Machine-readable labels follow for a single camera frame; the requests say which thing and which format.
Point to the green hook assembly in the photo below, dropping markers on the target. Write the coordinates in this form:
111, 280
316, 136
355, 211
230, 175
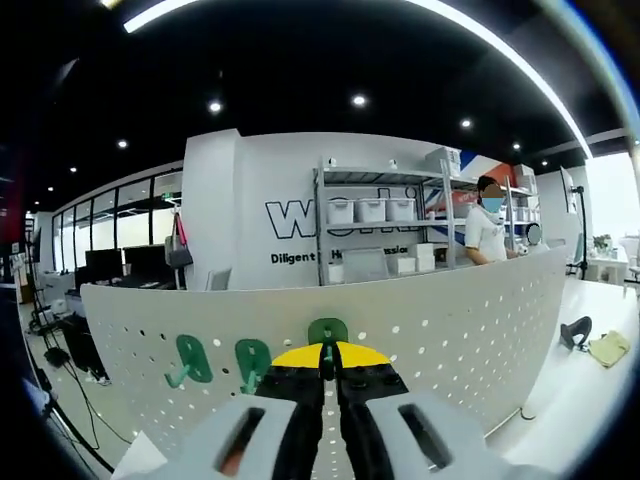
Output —
192, 355
320, 327
248, 357

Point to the white chair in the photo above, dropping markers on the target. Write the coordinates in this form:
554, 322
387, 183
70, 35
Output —
220, 278

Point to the white perforated mounting plate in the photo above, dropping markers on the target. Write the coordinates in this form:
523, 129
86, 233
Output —
350, 300

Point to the black curved object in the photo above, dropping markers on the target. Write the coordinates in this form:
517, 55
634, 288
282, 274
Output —
575, 332

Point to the grey metal shelving rack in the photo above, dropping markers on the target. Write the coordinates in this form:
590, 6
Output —
380, 175

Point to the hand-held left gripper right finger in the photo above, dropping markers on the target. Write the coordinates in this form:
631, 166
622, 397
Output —
425, 440

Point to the long linear ceiling light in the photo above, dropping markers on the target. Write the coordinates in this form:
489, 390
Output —
150, 17

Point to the beige cloth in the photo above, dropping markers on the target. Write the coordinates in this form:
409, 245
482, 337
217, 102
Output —
609, 347

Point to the white storage bin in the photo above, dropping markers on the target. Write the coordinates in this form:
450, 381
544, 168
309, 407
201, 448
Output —
371, 210
340, 211
401, 209

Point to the group of ceiling spotlights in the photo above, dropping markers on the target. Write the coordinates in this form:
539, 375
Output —
358, 100

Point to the black light stand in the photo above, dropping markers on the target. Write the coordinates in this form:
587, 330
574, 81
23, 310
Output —
580, 225

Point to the grey hanging bag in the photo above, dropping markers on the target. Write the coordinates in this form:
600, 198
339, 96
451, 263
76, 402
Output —
180, 256

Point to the black computer case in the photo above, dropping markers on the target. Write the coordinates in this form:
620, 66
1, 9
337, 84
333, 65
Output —
82, 345

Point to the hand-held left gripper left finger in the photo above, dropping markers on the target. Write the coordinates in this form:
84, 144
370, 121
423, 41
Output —
250, 440

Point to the black monitor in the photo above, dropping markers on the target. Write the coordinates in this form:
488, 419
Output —
103, 262
145, 260

